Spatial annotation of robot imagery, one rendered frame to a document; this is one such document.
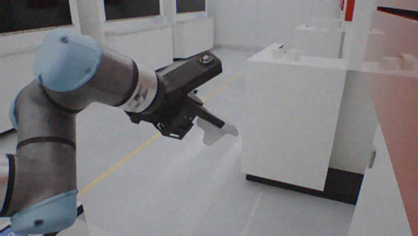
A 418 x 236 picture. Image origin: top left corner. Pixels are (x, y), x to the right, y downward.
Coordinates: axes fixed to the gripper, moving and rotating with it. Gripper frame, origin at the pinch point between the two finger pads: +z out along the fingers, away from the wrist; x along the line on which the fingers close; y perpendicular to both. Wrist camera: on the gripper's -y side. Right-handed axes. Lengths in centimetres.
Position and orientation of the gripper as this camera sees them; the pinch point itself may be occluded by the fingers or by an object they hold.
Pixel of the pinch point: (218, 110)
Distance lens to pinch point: 59.8
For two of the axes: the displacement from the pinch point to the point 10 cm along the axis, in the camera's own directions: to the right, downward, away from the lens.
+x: 5.8, 5.9, -5.6
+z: 5.5, 2.1, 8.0
